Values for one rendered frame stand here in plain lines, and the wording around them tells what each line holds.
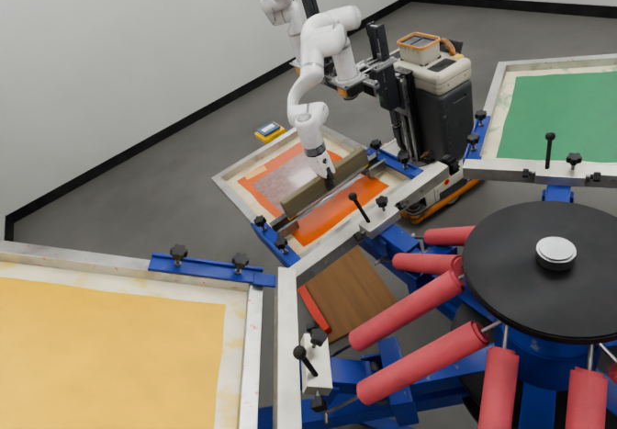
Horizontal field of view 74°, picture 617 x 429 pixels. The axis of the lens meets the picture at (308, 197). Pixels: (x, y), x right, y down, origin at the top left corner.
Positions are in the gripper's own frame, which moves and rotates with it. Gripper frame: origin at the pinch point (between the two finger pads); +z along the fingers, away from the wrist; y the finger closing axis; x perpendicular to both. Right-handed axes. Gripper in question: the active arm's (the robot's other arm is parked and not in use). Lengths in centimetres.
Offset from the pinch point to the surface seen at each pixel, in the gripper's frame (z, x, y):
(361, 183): 10.6, -14.2, 0.4
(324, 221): 10.3, 8.5, -5.7
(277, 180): 10.7, 7.6, 33.1
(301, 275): 2.2, 30.0, -27.3
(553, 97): 11, -98, -23
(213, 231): 107, 38, 157
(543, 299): -27, 9, -89
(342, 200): 10.5, -2.9, -1.6
